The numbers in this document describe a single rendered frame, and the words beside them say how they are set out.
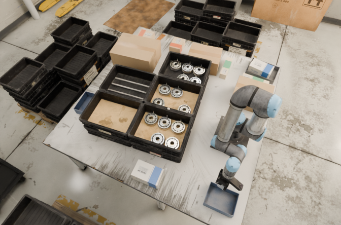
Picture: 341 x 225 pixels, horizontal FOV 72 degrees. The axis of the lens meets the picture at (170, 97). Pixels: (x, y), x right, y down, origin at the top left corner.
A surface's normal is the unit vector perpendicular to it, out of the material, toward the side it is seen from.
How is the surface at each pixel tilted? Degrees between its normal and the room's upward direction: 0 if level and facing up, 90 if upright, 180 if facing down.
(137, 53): 0
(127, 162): 0
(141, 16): 2
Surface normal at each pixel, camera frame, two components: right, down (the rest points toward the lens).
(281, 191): -0.02, -0.58
